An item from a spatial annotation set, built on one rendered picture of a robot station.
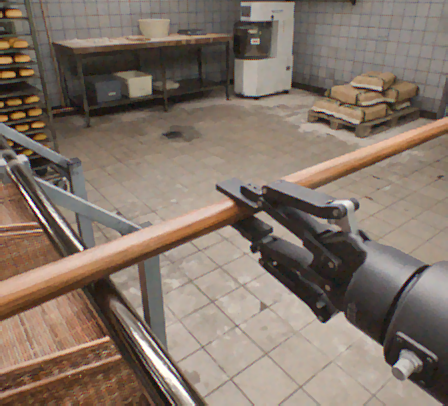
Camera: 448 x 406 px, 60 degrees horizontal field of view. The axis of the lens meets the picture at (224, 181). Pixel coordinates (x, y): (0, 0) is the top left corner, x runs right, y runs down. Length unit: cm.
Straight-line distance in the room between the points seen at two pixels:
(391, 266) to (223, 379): 148
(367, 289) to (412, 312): 4
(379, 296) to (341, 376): 153
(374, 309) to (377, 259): 4
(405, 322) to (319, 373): 153
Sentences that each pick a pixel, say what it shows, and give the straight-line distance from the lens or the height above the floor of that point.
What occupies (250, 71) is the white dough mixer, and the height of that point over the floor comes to 42.
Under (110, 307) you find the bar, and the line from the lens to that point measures 36.
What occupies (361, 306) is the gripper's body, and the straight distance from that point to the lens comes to 33.
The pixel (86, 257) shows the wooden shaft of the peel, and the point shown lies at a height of 121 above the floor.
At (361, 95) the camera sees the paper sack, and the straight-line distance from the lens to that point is 455.
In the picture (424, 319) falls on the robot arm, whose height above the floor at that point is 122.
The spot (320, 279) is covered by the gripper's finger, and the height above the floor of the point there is 118.
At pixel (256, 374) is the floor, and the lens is 179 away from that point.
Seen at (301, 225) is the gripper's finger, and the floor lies 122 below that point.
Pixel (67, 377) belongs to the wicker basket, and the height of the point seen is 77.
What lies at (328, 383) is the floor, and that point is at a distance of 181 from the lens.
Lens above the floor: 142
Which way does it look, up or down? 26 degrees down
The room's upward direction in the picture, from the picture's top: straight up
